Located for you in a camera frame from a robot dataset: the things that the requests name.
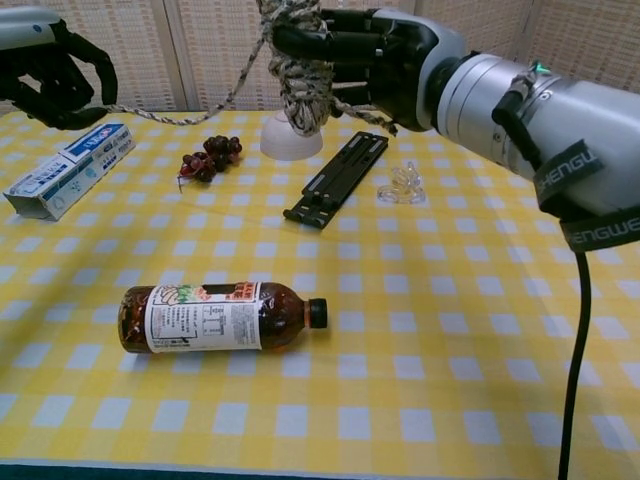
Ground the white speckled braided rope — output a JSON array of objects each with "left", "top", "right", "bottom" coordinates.
[{"left": 102, "top": 0, "right": 399, "bottom": 137}]

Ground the yellow white checkered tablecloth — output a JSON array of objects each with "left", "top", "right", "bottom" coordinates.
[{"left": 0, "top": 108, "right": 640, "bottom": 474}]

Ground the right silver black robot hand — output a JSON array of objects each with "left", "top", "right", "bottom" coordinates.
[{"left": 272, "top": 7, "right": 469, "bottom": 134}]

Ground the clear plastic clip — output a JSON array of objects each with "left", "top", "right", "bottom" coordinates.
[{"left": 375, "top": 160, "right": 429, "bottom": 205}]

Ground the black folding stand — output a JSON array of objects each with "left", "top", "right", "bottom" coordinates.
[{"left": 282, "top": 130, "right": 390, "bottom": 232}]

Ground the beige woven folding screen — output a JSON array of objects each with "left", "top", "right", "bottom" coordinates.
[{"left": 0, "top": 0, "right": 640, "bottom": 115}]

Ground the dark red grape bunch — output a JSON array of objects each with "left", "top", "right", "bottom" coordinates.
[{"left": 176, "top": 134, "right": 244, "bottom": 194}]

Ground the blue white toothpaste box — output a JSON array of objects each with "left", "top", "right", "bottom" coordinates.
[{"left": 2, "top": 123, "right": 137, "bottom": 221}]

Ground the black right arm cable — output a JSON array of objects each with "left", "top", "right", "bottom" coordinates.
[{"left": 492, "top": 69, "right": 601, "bottom": 480}]

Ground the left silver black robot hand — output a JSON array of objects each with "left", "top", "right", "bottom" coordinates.
[{"left": 0, "top": 7, "right": 120, "bottom": 131}]

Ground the white upturned bowl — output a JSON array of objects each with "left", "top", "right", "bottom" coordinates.
[{"left": 259, "top": 112, "right": 323, "bottom": 162}]

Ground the brown tea bottle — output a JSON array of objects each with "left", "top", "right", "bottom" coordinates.
[{"left": 117, "top": 281, "right": 329, "bottom": 355}]

